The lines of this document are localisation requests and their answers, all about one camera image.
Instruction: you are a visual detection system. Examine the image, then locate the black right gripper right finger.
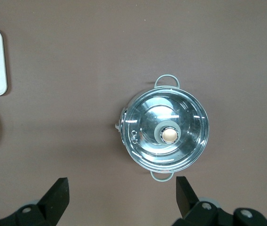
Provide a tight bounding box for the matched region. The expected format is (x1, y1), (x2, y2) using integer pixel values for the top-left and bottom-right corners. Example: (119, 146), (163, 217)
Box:
(171, 176), (267, 226)

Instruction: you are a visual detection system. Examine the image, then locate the glass pot lid with knob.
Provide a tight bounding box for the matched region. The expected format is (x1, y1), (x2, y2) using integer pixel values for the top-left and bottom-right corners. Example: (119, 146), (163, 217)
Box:
(123, 90), (210, 172)

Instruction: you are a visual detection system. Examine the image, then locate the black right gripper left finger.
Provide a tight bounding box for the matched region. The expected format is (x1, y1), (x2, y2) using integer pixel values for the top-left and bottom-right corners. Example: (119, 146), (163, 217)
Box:
(0, 177), (70, 226)

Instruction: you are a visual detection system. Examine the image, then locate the steel pot with glass lid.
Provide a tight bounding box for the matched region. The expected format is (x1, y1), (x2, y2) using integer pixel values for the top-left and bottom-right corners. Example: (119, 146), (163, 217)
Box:
(114, 74), (210, 184)

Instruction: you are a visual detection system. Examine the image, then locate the brown table cloth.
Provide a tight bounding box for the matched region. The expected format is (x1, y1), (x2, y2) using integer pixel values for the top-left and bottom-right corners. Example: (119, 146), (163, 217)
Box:
(0, 0), (267, 226)

